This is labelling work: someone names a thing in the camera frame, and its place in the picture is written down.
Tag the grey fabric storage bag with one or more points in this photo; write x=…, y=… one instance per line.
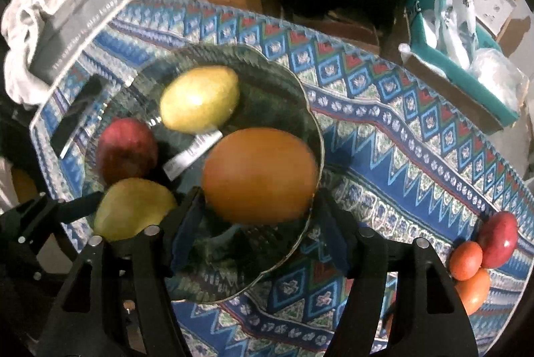
x=67, y=32

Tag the small orange tangerine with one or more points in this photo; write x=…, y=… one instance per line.
x=465, y=260

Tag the large orange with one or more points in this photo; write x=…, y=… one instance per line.
x=474, y=291
x=260, y=176

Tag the blue patterned tablecloth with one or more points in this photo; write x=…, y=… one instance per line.
x=398, y=155

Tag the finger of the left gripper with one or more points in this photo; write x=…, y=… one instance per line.
x=55, y=211

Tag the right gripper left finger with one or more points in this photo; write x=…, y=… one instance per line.
x=88, y=317

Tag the brown cardboard box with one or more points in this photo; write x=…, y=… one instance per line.
x=470, y=108

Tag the teal storage bin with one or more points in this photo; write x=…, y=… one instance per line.
x=445, y=67

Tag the green glass plate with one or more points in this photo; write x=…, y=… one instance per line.
x=224, y=259

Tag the red apple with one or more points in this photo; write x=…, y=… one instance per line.
x=498, y=237
x=126, y=149

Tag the clear plastic bag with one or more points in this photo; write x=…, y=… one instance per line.
x=501, y=77

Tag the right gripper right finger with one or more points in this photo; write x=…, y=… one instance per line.
x=429, y=318

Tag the black smartphone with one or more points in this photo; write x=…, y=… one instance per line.
x=63, y=134

